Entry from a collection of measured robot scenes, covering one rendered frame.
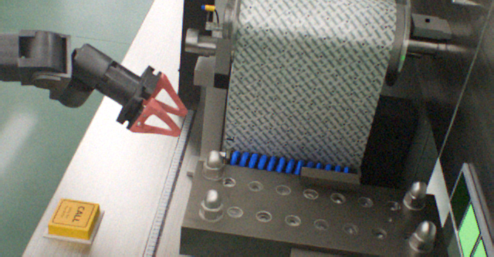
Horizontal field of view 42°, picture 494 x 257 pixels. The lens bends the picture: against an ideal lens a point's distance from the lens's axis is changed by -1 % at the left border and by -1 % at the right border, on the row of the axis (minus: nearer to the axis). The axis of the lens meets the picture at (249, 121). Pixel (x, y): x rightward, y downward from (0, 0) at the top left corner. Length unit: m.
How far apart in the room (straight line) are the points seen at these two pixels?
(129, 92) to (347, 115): 0.35
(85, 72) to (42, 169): 1.67
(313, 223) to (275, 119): 0.19
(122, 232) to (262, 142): 0.28
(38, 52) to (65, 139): 1.84
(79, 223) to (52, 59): 0.28
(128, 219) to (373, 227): 0.42
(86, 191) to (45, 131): 1.70
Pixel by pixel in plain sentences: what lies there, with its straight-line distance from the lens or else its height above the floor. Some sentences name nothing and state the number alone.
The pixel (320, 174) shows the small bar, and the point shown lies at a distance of 1.06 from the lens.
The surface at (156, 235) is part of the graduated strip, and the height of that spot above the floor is 0.90.
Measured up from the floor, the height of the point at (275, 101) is 1.14.
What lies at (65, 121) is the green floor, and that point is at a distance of 2.96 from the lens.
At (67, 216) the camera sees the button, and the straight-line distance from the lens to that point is 1.14.
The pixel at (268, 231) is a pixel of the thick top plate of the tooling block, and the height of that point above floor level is 1.03.
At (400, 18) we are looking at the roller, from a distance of 1.02.
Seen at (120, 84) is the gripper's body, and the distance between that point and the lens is 1.05.
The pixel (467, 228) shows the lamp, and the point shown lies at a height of 1.19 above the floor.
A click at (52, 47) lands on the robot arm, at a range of 1.03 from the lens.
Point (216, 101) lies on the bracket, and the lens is 1.15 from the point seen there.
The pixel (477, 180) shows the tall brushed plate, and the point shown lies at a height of 1.23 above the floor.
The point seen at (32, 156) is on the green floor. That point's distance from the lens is 2.77.
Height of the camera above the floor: 1.70
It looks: 34 degrees down
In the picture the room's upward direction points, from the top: 8 degrees clockwise
